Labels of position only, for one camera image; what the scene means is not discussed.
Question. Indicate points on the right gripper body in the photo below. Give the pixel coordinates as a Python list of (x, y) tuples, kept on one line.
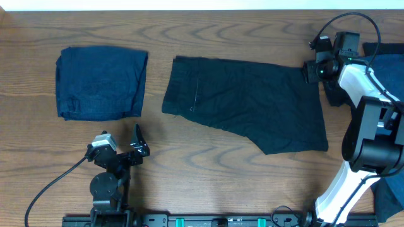
[(317, 72)]

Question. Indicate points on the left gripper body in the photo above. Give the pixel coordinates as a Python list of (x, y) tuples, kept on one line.
[(127, 164)]

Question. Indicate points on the dark blue shorts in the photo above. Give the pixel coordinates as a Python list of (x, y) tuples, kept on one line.
[(100, 83)]

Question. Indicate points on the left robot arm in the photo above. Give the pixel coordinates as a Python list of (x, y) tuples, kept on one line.
[(110, 189)]

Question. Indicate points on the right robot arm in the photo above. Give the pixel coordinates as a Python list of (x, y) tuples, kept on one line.
[(372, 147)]

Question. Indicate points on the blue garment in pile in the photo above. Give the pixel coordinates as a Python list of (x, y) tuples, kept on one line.
[(388, 192)]

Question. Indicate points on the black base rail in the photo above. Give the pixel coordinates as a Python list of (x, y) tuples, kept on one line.
[(163, 220)]

